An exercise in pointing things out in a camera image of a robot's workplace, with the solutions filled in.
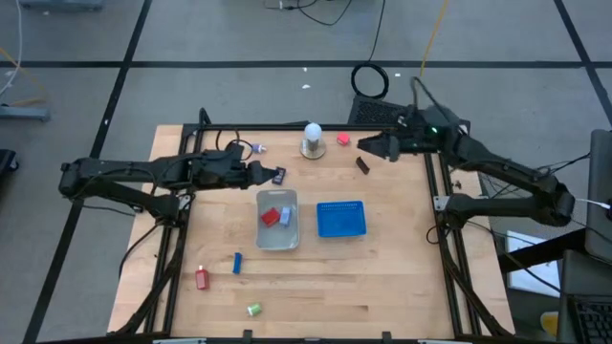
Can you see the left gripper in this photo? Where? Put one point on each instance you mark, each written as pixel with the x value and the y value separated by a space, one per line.
pixel 229 172

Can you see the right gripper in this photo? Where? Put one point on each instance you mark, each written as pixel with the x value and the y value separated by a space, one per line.
pixel 416 138

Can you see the small purple cylinder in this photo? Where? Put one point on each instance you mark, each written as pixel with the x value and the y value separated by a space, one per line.
pixel 259 148

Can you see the small black device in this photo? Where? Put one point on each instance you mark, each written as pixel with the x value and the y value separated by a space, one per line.
pixel 362 165

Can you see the pink wall charger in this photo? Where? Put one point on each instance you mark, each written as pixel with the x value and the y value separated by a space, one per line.
pixel 343 139

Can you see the red wall charger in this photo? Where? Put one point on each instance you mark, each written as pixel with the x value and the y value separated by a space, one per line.
pixel 270 217

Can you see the light blue wall charger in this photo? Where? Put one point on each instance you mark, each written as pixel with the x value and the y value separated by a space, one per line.
pixel 285 216

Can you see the blue rectangular bar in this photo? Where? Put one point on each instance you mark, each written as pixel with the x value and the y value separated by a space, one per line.
pixel 237 263

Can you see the red block with white tip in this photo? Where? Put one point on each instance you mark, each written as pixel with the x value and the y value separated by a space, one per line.
pixel 202 279

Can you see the small green cylinder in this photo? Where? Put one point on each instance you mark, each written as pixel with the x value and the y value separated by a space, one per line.
pixel 255 309

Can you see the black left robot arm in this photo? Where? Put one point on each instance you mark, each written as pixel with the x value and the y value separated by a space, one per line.
pixel 143 168

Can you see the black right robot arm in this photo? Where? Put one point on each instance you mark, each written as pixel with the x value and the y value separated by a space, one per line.
pixel 502 165

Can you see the black perforated panel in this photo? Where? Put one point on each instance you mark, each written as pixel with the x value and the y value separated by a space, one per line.
pixel 378 113

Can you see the white bulb brass lamp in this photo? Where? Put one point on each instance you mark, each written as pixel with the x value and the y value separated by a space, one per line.
pixel 313 133

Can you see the clear plastic bin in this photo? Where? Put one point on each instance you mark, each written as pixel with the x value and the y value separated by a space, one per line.
pixel 277 239

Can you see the blue perforated plastic basket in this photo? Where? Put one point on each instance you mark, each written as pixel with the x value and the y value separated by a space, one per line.
pixel 341 220

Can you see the black beam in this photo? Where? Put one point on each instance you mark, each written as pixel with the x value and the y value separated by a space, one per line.
pixel 540 251

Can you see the grey monitor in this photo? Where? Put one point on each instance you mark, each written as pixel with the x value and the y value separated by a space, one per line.
pixel 601 191

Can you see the grey laptop with keyboard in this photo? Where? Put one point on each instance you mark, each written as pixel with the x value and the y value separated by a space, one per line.
pixel 585 274

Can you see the yellow object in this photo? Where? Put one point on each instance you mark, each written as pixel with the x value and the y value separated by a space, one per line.
pixel 550 324

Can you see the grey metal foot bar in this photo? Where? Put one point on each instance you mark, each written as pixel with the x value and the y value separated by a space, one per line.
pixel 24 113
pixel 62 5

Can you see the black caster base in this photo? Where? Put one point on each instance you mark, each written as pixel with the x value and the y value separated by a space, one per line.
pixel 6 161

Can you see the black clamp bracket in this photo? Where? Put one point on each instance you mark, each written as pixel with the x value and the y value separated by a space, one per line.
pixel 386 337
pixel 247 336

